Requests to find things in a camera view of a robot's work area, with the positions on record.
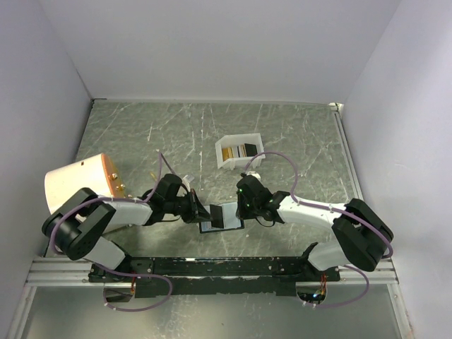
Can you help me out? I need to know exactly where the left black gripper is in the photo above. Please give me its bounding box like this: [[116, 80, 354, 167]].
[[165, 188, 213, 223]]

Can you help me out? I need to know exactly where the black leather card holder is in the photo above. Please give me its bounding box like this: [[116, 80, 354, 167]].
[[198, 202, 244, 234]]

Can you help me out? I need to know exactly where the white card tray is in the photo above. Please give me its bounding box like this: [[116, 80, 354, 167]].
[[215, 133, 266, 170]]

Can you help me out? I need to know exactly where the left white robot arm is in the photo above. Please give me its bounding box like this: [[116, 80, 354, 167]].
[[42, 173, 212, 282]]

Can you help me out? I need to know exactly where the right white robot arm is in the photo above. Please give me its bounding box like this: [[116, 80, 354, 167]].
[[237, 174, 393, 281]]

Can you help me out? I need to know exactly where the white card stack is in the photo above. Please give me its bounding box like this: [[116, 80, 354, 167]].
[[233, 145, 246, 158]]

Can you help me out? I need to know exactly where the black VIP credit card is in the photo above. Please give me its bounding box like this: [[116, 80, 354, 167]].
[[244, 143, 258, 157]]

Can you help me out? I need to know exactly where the beige cylindrical lamp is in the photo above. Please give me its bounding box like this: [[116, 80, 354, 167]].
[[44, 153, 142, 233]]

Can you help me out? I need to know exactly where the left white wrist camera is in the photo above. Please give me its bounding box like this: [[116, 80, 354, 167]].
[[182, 174, 194, 190]]

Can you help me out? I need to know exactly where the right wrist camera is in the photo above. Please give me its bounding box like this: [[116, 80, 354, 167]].
[[244, 171, 261, 180]]

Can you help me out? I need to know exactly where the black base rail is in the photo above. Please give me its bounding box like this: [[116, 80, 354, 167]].
[[88, 256, 340, 298]]

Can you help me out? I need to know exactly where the right side aluminium rail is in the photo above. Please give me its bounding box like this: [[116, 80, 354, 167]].
[[328, 102, 363, 199]]

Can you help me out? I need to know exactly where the aluminium frame rail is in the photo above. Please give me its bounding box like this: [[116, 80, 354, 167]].
[[25, 257, 399, 287]]

